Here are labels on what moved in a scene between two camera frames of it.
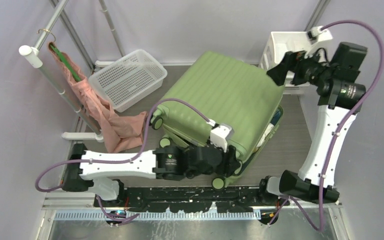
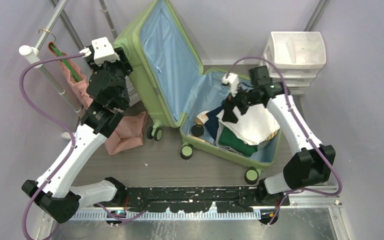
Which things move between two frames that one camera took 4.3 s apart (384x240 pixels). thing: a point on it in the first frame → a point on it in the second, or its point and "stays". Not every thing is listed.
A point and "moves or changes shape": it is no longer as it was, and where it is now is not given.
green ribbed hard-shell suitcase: x=223 y=90 moves or changes shape
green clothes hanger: x=63 y=57 stays
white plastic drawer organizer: x=278 y=44 stays
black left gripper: x=228 y=162 → x=122 y=62
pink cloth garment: x=121 y=131 stays
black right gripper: x=293 y=61 → x=229 y=105
